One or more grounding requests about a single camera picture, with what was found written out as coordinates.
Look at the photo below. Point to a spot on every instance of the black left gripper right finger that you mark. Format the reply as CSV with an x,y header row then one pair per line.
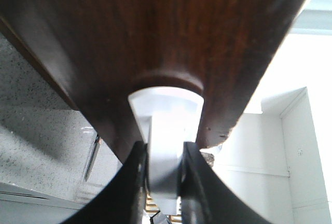
x,y
205,198

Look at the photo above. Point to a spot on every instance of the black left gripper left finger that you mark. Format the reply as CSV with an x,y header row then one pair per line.
x,y
123,199

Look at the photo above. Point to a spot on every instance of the white drawer handle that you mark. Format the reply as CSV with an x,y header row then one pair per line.
x,y
166,117

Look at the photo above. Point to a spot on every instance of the dark wooden drawer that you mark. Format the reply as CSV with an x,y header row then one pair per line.
x,y
96,52

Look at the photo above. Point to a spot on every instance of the white cabinet door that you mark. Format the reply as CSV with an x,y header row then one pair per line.
x,y
271,161

